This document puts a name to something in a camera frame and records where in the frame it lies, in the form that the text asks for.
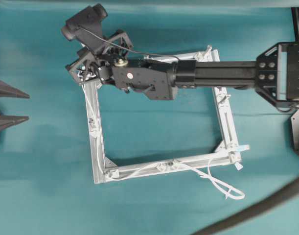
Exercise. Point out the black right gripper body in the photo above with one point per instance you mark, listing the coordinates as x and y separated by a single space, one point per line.
91 66

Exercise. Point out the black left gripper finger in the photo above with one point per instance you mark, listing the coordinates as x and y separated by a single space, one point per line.
9 91
8 121

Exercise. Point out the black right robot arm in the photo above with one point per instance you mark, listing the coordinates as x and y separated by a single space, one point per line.
274 75

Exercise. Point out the aluminium extrusion square frame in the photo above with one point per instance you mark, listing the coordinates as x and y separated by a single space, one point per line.
140 137

